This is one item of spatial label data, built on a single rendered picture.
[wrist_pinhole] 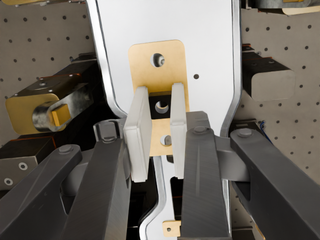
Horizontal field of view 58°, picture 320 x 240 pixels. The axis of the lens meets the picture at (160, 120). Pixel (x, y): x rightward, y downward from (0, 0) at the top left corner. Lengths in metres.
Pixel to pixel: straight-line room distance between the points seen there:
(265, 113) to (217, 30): 0.43
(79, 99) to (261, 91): 0.29
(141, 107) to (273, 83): 0.37
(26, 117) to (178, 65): 0.31
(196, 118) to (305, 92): 0.72
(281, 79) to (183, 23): 0.18
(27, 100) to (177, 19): 0.24
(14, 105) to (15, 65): 0.42
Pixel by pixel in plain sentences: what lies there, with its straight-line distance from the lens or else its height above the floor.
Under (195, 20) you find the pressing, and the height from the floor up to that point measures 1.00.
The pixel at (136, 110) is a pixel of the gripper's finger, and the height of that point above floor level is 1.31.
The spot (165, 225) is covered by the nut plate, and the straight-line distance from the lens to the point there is 0.61.
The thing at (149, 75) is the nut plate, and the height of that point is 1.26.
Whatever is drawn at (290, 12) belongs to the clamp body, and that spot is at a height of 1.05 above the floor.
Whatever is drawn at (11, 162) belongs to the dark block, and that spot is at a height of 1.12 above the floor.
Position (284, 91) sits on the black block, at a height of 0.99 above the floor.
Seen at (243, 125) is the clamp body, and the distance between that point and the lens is 0.81.
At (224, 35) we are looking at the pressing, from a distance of 0.46.
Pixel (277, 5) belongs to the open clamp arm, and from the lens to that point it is 0.42.
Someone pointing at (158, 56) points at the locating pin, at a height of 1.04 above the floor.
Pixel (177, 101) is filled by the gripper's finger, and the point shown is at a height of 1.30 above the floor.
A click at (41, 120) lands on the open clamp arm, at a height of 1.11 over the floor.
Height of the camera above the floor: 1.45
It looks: 68 degrees down
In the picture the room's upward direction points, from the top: 175 degrees counter-clockwise
